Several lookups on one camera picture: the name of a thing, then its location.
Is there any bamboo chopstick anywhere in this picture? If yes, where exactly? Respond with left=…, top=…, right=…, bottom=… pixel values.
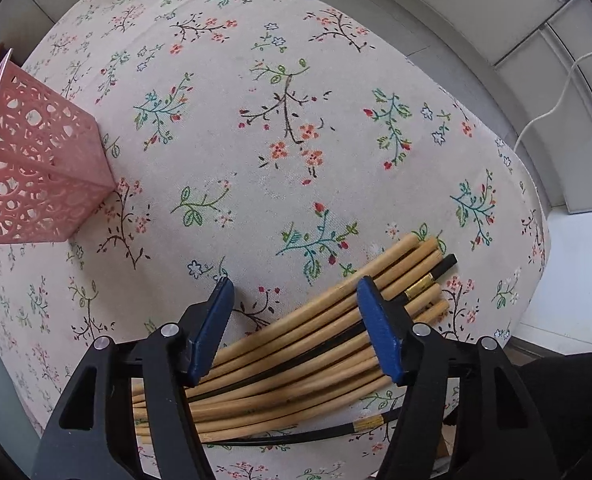
left=212, top=234, right=418, bottom=368
left=205, top=237, right=440, bottom=378
left=135, top=374, right=395, bottom=444
left=131, top=299, right=451, bottom=424
left=190, top=249, right=445, bottom=396
left=131, top=283, right=444, bottom=411

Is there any black chopstick gold band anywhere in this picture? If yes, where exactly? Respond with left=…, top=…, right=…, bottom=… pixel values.
left=207, top=408, right=402, bottom=448
left=185, top=252, right=456, bottom=405

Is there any floral tablecloth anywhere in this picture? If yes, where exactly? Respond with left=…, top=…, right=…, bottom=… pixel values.
left=0, top=0, right=552, bottom=480

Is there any pink perforated utensil holder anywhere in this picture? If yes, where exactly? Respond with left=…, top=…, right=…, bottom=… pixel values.
left=0, top=56, right=115, bottom=244

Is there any white cable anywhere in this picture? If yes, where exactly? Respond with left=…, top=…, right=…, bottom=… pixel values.
left=513, top=43, right=592, bottom=154

